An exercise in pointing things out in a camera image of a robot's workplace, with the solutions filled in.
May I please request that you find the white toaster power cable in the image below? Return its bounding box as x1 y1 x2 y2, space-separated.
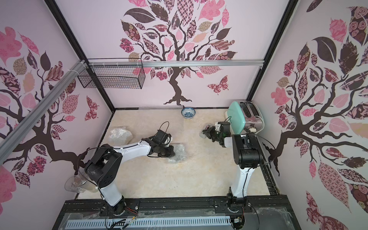
248 114 265 136

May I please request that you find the aluminium frame bar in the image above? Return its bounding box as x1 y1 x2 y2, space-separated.
142 59 265 68
1 60 86 164

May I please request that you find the grey tape dispenser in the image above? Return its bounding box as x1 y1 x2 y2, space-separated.
200 124 211 139

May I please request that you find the aluminium frame bar left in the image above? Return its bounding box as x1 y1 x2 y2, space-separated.
1 60 86 164

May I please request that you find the black wire wall basket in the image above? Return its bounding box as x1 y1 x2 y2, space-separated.
78 57 146 89

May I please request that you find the mint green toaster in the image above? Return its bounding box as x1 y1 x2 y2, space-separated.
225 100 265 134

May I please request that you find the aluminium frame bar back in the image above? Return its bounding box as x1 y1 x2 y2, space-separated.
142 59 265 68

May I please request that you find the clear plastic cup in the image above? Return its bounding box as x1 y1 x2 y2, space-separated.
64 173 98 194

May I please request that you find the blue white patterned bowl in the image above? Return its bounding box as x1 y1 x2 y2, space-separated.
181 107 196 119

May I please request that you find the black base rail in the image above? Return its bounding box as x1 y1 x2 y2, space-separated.
53 195 300 230

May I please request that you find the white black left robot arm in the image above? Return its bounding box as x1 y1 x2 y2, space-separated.
84 129 175 208

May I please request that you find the white slotted cable duct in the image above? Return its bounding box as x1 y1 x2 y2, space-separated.
64 216 232 230

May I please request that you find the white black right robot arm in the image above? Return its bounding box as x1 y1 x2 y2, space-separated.
201 122 262 199

